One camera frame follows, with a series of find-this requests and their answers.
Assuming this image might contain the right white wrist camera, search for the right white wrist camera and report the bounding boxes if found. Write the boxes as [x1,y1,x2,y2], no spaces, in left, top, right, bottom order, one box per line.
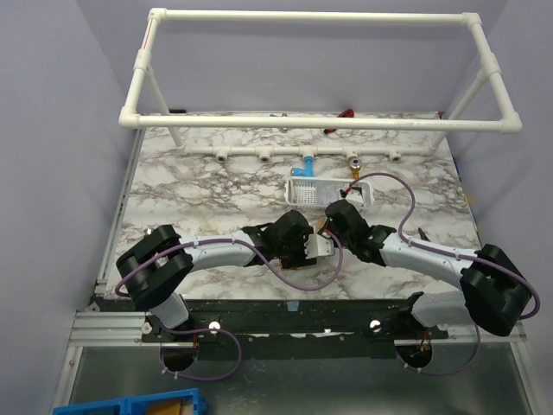
[345,188,365,210]

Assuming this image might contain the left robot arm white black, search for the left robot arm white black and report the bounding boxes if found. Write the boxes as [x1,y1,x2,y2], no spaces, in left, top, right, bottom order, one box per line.
[115,210,317,342]

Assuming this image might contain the aluminium rail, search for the aluminium rail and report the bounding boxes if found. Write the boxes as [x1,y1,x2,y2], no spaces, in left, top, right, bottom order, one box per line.
[68,312,145,348]

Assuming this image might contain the yellow handled pliers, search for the yellow handled pliers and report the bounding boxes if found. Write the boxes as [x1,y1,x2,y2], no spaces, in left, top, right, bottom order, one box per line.
[417,227,429,241]

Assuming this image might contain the blue plastic bin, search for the blue plastic bin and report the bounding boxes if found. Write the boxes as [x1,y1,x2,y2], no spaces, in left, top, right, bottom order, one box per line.
[53,388,207,415]

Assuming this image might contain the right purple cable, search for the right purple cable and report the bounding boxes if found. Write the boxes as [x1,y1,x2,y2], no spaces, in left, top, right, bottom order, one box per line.
[345,172,542,375]

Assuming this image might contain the white PVC pipe frame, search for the white PVC pipe frame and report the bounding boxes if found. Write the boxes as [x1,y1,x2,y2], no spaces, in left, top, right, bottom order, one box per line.
[118,8,523,161]

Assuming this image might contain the gold pipe valve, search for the gold pipe valve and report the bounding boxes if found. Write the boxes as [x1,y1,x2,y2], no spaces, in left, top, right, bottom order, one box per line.
[348,156,363,180]

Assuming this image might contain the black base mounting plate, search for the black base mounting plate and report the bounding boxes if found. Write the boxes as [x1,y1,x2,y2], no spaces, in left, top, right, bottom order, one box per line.
[142,297,447,361]

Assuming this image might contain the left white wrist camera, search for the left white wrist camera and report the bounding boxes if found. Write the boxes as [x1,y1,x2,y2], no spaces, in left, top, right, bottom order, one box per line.
[305,233,335,259]

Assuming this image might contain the metal clamp fitting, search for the metal clamp fitting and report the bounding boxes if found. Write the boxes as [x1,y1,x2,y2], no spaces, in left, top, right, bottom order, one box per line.
[269,112,289,134]

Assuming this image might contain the white plastic basket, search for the white plastic basket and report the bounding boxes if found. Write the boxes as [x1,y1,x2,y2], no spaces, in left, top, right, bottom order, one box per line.
[284,176,374,209]

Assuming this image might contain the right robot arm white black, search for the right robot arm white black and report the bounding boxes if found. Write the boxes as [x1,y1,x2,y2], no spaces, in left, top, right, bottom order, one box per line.
[325,199,531,339]

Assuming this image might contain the tan leather card holder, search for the tan leather card holder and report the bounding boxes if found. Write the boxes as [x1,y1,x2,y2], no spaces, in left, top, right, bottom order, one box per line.
[280,256,318,270]

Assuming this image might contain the red handled tool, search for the red handled tool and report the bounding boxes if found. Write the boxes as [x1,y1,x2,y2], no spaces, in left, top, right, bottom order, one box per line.
[322,109,356,133]

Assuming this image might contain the blue pipe valve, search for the blue pipe valve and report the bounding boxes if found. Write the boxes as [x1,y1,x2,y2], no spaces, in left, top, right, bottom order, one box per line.
[290,156,314,177]

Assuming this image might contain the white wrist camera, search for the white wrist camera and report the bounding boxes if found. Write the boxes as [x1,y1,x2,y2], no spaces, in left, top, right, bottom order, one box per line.
[345,188,365,210]
[305,233,335,259]

